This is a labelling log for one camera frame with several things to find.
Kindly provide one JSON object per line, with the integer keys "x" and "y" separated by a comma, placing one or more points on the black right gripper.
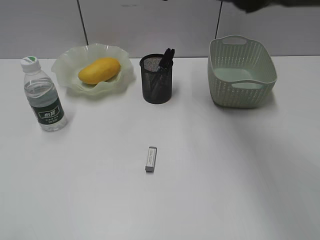
{"x": 250, "y": 6}

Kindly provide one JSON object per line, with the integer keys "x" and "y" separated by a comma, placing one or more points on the black marker pen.
{"x": 160, "y": 74}
{"x": 171, "y": 56}
{"x": 161, "y": 64}

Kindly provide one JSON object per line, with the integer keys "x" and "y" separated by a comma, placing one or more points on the yellow mango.
{"x": 101, "y": 70}

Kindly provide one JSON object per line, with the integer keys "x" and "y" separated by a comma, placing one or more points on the clear water bottle green label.
{"x": 42, "y": 96}

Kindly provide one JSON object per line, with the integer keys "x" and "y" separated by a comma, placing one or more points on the light green plastic basket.
{"x": 240, "y": 71}

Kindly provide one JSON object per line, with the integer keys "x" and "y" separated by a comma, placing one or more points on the black mesh pen holder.
{"x": 156, "y": 81}

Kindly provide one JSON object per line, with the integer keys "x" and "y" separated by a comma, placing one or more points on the grey white eraser middle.
{"x": 151, "y": 159}

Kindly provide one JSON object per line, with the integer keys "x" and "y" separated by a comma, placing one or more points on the translucent green wavy plate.
{"x": 67, "y": 66}

